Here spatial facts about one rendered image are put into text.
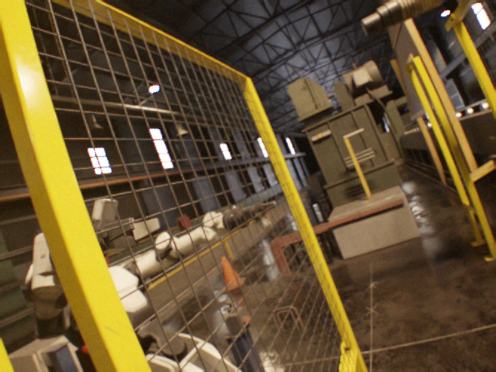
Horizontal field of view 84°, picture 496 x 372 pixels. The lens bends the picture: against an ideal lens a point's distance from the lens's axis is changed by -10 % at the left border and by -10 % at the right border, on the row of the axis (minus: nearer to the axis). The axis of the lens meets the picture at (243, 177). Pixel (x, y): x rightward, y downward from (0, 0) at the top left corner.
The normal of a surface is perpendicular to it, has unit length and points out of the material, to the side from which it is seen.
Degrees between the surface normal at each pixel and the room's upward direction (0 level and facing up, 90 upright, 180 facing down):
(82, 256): 90
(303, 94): 90
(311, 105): 90
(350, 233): 90
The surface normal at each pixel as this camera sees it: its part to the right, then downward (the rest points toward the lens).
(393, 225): -0.38, 0.10
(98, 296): 0.85, -0.37
